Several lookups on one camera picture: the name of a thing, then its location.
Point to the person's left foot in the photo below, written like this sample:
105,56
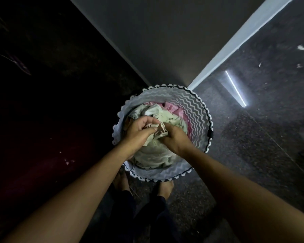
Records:
121,180

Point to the zigzag patterned laundry basket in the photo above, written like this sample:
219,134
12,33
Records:
192,111

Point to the person's foot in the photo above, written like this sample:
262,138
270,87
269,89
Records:
121,180
164,191

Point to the person's right forearm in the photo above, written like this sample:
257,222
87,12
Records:
245,197

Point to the person's right hand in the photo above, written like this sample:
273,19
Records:
176,140

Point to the pink cloth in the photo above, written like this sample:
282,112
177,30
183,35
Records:
178,111

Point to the person's dark trousers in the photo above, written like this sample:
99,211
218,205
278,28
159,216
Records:
144,220

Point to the person's right fingers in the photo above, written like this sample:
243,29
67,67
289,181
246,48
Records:
165,131

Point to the cream patterned cloth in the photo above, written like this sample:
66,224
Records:
154,154

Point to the person's left fingers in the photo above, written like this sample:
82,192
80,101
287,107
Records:
150,124

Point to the person's left forearm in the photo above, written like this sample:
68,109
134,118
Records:
68,197

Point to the person's left hand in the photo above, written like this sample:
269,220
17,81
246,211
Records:
135,135

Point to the person's right foot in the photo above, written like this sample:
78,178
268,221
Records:
164,191

